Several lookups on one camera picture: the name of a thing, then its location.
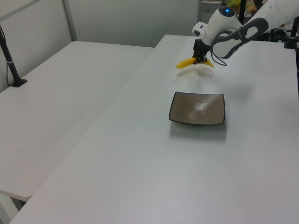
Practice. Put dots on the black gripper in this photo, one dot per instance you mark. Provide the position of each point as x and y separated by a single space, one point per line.
201 47

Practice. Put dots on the yellow banana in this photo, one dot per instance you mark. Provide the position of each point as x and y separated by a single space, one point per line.
184 63

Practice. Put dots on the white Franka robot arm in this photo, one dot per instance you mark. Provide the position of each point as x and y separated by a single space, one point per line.
252 21

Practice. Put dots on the square brown ceramic plate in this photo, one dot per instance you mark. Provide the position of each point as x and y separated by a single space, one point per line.
197 108

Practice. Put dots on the grey perforated metal panel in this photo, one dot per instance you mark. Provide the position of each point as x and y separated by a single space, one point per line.
204 11

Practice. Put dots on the black vertical pole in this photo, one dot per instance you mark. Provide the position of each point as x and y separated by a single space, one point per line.
242 9

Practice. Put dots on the black power supply box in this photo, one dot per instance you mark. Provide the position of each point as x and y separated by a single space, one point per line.
266 37

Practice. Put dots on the black clamped camera stand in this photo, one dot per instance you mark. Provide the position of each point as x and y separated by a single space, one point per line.
292 37

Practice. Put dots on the grey partition frame post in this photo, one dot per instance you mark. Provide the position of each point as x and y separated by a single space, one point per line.
69 21

